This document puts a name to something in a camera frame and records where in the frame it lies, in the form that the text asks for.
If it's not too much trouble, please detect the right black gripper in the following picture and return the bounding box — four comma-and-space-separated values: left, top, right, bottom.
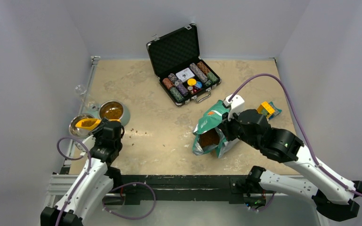
218, 107, 261, 149

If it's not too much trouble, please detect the yellow plastic scoop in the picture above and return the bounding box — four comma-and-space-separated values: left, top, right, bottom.
75, 118, 121, 129

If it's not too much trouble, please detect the green dog food bag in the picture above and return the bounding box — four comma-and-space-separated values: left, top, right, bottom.
192, 100, 239, 158

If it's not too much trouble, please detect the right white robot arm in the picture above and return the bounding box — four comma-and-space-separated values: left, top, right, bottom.
220, 109, 362, 222

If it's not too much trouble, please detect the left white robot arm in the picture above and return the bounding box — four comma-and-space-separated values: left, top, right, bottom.
40, 119, 125, 226

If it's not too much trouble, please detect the green double pet bowl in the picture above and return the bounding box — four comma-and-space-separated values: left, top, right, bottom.
69, 100, 131, 138

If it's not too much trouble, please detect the toy brick block stack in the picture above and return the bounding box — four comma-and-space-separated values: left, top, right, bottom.
257, 101, 282, 120

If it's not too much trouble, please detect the clear glass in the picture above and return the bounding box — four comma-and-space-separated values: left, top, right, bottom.
74, 85, 88, 98

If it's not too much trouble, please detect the black poker chip case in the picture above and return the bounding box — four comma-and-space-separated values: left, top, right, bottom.
146, 23, 222, 106

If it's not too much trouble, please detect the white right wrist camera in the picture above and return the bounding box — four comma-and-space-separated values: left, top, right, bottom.
223, 95, 245, 121

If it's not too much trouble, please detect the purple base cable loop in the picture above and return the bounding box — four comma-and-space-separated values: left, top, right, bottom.
102, 182, 156, 221

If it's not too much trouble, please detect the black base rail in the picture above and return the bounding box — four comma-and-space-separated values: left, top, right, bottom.
119, 175, 272, 205

